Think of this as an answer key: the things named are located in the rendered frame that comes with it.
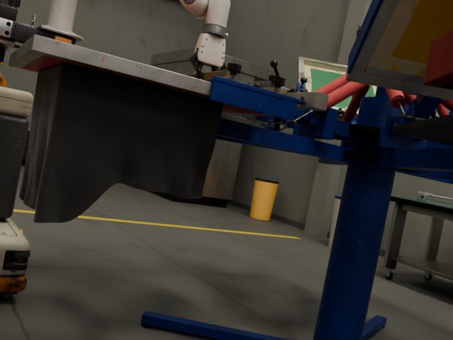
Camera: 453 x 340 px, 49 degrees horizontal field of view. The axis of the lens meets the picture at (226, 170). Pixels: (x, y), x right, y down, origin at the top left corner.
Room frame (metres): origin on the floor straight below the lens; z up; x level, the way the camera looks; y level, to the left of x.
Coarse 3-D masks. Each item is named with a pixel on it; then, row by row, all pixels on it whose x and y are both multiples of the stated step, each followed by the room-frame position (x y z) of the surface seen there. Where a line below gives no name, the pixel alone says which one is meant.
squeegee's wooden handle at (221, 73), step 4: (204, 72) 1.73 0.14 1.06; (208, 72) 1.69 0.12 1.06; (212, 72) 1.66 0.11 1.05; (216, 72) 1.64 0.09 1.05; (220, 72) 1.61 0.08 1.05; (224, 72) 1.59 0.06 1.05; (228, 72) 1.58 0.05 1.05; (192, 76) 1.80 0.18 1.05; (204, 76) 1.71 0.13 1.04; (208, 76) 1.68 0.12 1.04; (212, 76) 1.66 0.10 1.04; (220, 76) 1.61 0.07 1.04; (224, 76) 1.58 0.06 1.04; (228, 76) 1.59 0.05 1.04
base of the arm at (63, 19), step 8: (56, 0) 1.91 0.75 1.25; (64, 0) 1.91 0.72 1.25; (72, 0) 1.92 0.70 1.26; (56, 8) 1.90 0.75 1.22; (64, 8) 1.91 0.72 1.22; (72, 8) 1.93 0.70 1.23; (56, 16) 1.90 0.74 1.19; (64, 16) 1.91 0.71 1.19; (72, 16) 1.94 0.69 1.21; (48, 24) 1.92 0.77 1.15; (56, 24) 1.90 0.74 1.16; (64, 24) 1.91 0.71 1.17; (72, 24) 1.95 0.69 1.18; (72, 32) 1.93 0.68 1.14
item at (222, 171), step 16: (192, 48) 7.36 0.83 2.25; (160, 64) 8.30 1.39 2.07; (176, 64) 7.80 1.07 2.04; (192, 64) 7.34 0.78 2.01; (240, 64) 7.57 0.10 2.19; (240, 80) 7.64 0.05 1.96; (256, 80) 8.10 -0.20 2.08; (224, 144) 7.61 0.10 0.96; (240, 144) 7.76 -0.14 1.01; (224, 160) 7.64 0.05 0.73; (208, 176) 7.52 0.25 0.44; (224, 176) 7.67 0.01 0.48; (160, 192) 7.64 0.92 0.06; (208, 192) 7.55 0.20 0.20; (224, 192) 7.70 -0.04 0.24
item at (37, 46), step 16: (32, 48) 1.20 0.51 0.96; (48, 48) 1.22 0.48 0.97; (64, 48) 1.23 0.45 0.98; (80, 48) 1.25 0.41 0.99; (16, 64) 1.61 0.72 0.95; (96, 64) 1.27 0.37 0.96; (112, 64) 1.29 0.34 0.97; (128, 64) 1.31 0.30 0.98; (144, 64) 1.33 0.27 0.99; (144, 80) 1.38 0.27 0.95; (160, 80) 1.36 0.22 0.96; (176, 80) 1.38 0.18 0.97; (192, 80) 1.40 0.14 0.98; (208, 96) 1.47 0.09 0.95
